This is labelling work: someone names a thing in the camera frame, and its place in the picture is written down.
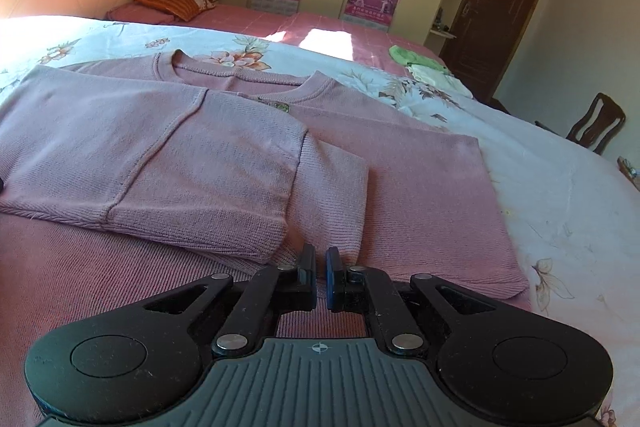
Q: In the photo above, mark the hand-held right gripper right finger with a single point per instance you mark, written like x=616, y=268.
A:
x=331, y=279

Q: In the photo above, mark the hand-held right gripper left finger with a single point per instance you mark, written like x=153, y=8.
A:
x=309, y=279

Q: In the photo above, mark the pink knit sweater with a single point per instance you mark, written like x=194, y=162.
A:
x=200, y=157

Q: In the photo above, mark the white folded cloth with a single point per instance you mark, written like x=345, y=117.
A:
x=440, y=82

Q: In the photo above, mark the floral white bed sheet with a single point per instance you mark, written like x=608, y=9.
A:
x=550, y=187

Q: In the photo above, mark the pink checked bed sheet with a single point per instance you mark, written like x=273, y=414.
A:
x=260, y=19

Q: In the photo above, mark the dark wooden chair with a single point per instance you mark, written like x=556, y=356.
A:
x=597, y=124

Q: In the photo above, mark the orange striped pillow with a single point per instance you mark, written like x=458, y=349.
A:
x=172, y=2

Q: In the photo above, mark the dark brown wooden door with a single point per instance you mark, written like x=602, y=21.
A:
x=500, y=7

